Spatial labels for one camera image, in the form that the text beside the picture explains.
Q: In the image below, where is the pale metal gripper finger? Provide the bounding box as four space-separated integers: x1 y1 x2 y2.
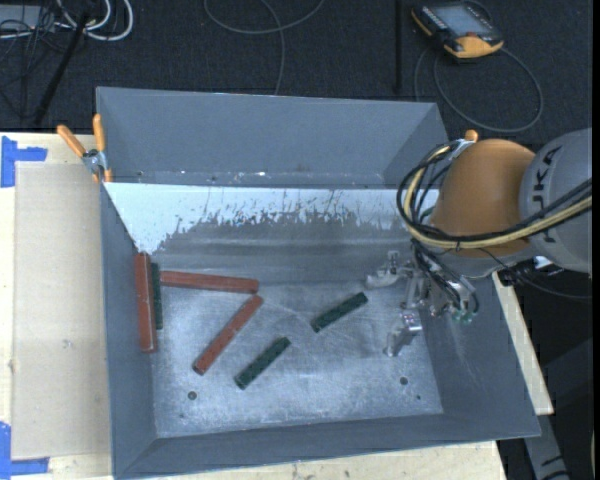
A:
383 310 424 359
364 250 414 290

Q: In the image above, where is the dark green flat block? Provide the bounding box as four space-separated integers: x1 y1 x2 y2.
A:
233 336 293 391
309 291 370 334
150 262 165 331

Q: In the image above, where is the grey metal bin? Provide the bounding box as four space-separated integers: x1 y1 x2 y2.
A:
94 86 543 480

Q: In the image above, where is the red-brown flat block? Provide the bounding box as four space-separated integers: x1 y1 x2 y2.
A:
133 251 160 355
159 269 261 296
191 294 265 377

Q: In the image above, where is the pale wood flat board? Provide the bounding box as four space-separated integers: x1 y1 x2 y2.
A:
10 161 112 462

